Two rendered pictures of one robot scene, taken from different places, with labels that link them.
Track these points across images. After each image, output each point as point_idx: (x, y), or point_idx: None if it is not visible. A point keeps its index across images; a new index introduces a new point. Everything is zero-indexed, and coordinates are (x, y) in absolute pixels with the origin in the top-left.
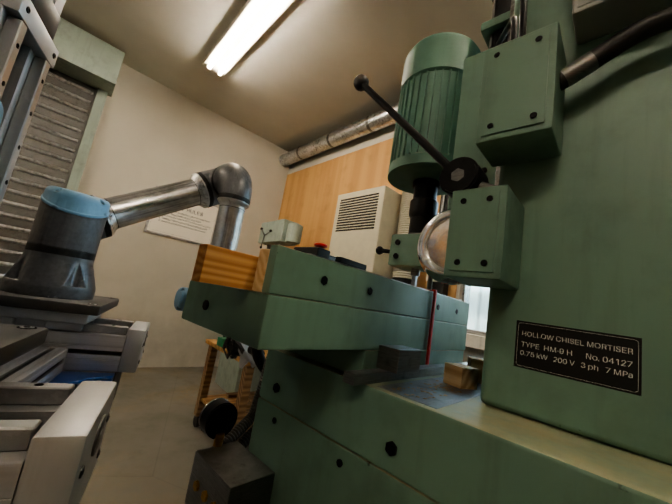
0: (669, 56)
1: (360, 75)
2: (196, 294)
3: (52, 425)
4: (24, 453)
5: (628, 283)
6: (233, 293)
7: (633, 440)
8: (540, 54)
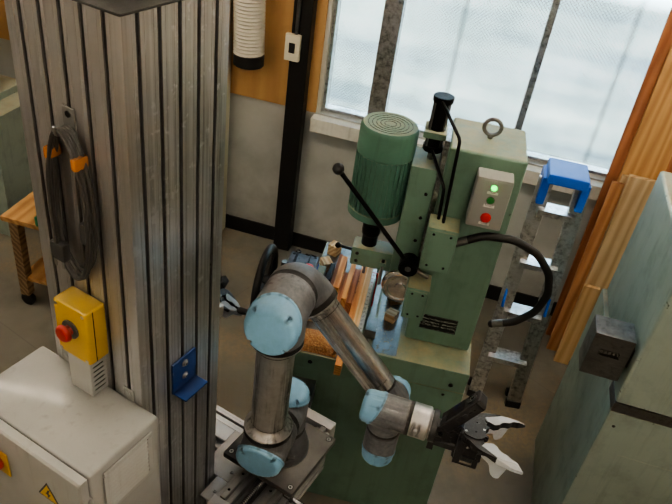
0: None
1: (340, 170)
2: (297, 356)
3: (326, 425)
4: (326, 432)
5: (459, 306)
6: (331, 360)
7: (449, 344)
8: (450, 245)
